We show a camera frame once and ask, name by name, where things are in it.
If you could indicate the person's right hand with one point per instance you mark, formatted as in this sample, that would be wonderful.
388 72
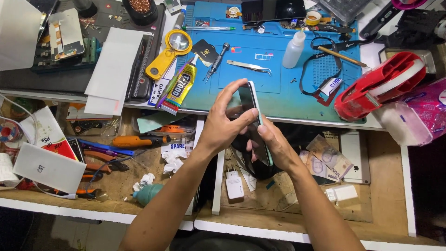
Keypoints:
280 150

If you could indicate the black smartphone with green frame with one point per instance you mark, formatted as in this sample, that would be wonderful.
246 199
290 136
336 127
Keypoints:
259 150

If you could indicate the red and blue spool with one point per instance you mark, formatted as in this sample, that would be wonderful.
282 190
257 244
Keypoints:
8 132

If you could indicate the dark grey work mat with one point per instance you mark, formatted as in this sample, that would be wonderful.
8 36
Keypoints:
35 82

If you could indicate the white paper slip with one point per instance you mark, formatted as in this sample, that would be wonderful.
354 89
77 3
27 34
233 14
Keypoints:
7 170

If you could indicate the black pry card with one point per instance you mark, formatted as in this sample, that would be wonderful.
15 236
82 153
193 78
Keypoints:
204 52

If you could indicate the white power adapter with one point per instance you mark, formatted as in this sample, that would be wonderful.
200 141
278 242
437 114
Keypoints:
343 192

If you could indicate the clear plastic box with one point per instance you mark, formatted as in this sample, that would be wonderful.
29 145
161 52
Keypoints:
343 8

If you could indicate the black handheld tool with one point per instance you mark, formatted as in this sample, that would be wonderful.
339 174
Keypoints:
376 22

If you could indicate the metal tweezers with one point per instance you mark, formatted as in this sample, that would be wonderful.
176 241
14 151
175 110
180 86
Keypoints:
247 65

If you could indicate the wooden drawer with tools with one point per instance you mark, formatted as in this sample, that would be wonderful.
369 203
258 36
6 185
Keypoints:
129 170

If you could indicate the clear bag with black part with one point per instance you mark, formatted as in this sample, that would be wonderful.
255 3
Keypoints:
87 126

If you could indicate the clear box with orange tool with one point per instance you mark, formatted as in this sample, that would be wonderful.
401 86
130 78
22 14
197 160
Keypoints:
176 130

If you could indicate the white flat device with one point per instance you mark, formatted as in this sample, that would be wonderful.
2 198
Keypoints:
353 150

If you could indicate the white cardboard box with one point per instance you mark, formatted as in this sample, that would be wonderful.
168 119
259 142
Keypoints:
48 167

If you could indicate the blue silicone repair mat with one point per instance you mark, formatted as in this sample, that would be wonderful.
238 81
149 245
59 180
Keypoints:
313 108

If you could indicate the teal air blower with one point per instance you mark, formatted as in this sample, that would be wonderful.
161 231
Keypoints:
148 194

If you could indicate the black flex strip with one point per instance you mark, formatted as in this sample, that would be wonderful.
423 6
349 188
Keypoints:
334 28

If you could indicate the green and black clamp fixture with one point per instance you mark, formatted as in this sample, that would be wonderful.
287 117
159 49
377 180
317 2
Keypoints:
91 52

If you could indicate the white film sheets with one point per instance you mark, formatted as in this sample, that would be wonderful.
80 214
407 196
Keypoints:
111 69

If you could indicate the grey marker pen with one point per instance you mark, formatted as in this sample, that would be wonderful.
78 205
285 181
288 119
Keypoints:
179 21

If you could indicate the purple plastic pry stick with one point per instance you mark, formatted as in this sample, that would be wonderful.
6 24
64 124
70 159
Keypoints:
166 91

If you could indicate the white charger plug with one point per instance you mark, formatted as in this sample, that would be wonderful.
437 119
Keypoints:
235 188

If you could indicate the yellow and black glue tube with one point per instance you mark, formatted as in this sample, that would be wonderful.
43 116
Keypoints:
181 87

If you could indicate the white printed sticker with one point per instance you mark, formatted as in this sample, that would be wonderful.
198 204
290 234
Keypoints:
156 92

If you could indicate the green tipped clear pen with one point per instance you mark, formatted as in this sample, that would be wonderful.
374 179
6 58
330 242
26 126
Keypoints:
209 28

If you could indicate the wooden drawer with banknotes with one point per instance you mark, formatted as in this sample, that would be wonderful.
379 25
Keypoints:
313 212

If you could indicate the grey precision screwdriver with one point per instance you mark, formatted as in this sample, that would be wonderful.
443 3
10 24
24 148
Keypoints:
217 61

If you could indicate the brass wool tip cleaner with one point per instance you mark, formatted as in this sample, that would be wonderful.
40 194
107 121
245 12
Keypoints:
139 7

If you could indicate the white printed label card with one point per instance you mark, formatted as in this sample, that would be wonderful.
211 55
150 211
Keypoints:
177 146

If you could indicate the black phone frame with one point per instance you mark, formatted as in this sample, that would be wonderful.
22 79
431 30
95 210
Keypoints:
143 78

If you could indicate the yellow tape roll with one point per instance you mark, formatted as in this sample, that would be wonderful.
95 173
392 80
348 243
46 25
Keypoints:
308 18

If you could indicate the black round container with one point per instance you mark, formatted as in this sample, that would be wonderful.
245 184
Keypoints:
83 7

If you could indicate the crumpled white tissue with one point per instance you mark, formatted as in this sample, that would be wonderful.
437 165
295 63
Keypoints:
145 180
173 162

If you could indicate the white squeeze bottle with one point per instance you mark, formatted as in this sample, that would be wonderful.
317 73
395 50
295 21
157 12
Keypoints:
292 52

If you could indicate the person's dark clothing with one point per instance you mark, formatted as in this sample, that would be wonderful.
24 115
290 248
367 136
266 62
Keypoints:
226 244

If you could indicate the white paper tag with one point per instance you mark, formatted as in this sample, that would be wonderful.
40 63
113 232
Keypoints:
331 86

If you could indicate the red and white paper packet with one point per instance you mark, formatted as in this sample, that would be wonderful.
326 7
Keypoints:
45 129

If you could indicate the brown banknote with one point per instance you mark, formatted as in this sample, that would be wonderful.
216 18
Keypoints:
329 153
313 168

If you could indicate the pale green film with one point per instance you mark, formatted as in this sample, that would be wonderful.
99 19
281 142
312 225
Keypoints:
153 122

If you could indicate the phone display panel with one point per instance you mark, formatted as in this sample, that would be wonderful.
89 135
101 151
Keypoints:
68 35

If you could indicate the blue plastic pry tool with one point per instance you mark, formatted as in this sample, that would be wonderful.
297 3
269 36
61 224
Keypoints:
113 149

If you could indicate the large white sheet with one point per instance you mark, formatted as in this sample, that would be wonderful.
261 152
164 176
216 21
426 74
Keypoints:
17 35

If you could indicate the pink tissue packet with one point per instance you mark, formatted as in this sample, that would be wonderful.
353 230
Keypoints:
428 108

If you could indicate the white paper strip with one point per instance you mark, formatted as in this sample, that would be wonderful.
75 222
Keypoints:
249 182

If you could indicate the yellow magnifying glass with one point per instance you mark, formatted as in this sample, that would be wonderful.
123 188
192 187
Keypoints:
160 66

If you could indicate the grey metal tray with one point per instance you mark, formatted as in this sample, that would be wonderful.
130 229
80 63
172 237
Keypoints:
431 57

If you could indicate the black phone with dark screen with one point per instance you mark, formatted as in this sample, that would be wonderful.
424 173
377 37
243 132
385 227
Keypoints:
271 10

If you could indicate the red tape dispenser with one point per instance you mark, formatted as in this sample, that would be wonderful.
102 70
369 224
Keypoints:
362 94

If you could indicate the small white component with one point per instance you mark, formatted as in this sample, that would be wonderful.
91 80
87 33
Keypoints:
172 5

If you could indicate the person's left hand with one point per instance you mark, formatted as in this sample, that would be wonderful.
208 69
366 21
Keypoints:
216 129

